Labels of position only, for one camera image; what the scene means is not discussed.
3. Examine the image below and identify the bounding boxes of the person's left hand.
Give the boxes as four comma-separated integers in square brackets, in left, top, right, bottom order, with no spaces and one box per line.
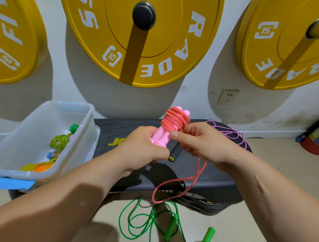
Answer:
[116,126,171,175]

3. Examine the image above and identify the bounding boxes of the person's right hand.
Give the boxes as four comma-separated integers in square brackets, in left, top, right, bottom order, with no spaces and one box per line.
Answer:
[170,121,246,170]

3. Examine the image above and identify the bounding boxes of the purple rope with foam handles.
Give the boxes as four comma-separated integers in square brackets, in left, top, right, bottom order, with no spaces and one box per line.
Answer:
[167,120,248,163]

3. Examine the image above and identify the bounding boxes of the pink handled jump rope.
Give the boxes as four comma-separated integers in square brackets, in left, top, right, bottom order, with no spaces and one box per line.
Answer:
[151,106,208,204]

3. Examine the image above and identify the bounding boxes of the dark green jump rope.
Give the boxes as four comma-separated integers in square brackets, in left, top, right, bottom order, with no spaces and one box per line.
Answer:
[118,196,216,242]

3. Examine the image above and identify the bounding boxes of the ropes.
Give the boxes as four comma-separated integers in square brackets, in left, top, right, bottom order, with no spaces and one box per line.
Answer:
[50,133,73,151]

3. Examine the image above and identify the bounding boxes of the orange handled yellow jump rope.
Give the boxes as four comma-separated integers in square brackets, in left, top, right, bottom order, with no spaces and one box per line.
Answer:
[20,161,55,173]

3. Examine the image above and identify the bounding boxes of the clear plastic storage bin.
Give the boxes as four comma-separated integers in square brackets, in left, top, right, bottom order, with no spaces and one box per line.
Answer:
[0,101,96,181]

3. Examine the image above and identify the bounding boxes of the person's left forearm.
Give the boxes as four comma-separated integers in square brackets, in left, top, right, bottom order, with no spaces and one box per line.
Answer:
[0,152,128,242]

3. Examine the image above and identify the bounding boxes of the person's right forearm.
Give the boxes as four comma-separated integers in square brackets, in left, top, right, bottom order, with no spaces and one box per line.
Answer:
[227,154,319,242]

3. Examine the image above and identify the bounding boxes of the black aerobic step platform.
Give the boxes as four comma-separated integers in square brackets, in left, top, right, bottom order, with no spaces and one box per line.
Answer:
[7,118,253,215]

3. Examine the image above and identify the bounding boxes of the translucent plastic lid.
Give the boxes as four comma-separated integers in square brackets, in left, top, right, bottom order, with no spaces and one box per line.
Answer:
[22,126,101,193]

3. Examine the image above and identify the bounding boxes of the large yellow weight plate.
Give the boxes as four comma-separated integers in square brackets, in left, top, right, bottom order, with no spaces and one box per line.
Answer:
[61,0,225,88]

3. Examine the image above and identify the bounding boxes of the red fire extinguisher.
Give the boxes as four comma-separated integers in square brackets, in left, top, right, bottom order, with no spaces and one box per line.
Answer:
[296,120,319,155]

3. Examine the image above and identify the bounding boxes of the blue plastic piece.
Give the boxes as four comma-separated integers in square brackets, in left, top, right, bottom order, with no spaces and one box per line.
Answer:
[0,178,36,190]

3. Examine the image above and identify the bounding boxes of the black plate peg cap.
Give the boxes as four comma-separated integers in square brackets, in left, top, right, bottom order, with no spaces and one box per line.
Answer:
[132,1,157,31]

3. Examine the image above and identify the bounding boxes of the white wall socket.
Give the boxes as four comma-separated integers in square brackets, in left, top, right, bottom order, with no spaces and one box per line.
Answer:
[217,89,240,106]

